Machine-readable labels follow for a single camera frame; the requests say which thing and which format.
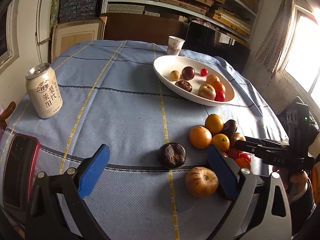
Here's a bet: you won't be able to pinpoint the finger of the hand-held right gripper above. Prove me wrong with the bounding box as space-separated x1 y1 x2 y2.
234 139 275 159
244 135 290 146

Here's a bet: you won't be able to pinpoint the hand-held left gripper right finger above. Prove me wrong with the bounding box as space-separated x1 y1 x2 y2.
207 144 293 240

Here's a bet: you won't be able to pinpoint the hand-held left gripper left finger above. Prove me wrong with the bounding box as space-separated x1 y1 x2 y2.
25 144 110 240

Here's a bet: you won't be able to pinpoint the olive brown passion fruit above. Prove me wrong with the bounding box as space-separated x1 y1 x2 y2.
229 132 247 148

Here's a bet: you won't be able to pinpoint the red cherry tomatoes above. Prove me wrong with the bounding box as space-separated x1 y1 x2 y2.
234 158 251 170

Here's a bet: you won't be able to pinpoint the small yellow orange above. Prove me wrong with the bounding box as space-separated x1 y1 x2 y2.
211 134 230 152
205 114 224 135
189 126 212 150

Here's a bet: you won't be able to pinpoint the large deep orange mandarin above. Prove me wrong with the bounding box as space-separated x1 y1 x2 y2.
211 81 226 94

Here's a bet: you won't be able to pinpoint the large tan passion fruit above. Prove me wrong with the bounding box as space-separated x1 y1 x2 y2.
198 83 216 101

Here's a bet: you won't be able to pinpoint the dark red plum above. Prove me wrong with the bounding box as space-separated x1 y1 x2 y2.
181 66 196 80

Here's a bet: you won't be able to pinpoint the white oval plate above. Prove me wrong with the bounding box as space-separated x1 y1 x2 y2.
153 55 235 106

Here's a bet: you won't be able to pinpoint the person's right forearm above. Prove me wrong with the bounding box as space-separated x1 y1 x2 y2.
290 197 319 233

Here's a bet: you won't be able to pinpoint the person's right hand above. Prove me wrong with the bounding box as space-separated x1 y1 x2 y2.
272 165 314 201

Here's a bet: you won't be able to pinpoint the blue checked tablecloth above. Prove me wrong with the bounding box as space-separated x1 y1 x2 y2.
0 40 288 240

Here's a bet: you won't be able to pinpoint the red smartphone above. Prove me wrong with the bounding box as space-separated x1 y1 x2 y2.
2 134 40 209

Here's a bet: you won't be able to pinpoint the bright sunlit window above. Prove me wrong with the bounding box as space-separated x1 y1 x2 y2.
277 5 320 93

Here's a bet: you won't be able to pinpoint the white drink can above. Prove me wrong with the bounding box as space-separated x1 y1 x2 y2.
25 63 63 119

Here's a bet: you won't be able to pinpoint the patterned curtain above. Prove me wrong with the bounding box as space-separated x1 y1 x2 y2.
255 0 297 73

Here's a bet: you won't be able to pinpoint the brown wooden chair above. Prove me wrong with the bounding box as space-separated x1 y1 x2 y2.
0 101 17 130

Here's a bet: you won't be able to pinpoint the black glossy panel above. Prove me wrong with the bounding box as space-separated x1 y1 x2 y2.
185 21 251 74

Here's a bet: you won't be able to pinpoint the white paper cup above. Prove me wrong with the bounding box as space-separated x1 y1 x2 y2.
167 35 185 55

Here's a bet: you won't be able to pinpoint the pink cloth bundle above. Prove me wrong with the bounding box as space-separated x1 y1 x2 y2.
191 19 220 30

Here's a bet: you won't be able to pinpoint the dark brown wooden board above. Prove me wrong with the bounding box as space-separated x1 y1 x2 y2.
102 13 190 47

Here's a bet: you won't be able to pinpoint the white leaning board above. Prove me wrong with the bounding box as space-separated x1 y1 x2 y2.
35 0 54 47

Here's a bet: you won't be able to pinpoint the stack of blue patterned boxes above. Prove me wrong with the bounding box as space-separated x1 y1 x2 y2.
59 0 103 23

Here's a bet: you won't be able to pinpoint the white framed window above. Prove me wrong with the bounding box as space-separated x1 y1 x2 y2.
0 0 20 73

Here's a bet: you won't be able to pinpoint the white metal shelf unit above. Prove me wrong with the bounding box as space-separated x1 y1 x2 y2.
100 0 263 45

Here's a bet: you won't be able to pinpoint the marbled leaning panel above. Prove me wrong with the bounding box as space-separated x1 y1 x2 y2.
51 0 63 28

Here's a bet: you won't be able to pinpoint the wooden picture frame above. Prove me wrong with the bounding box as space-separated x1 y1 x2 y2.
51 17 107 63

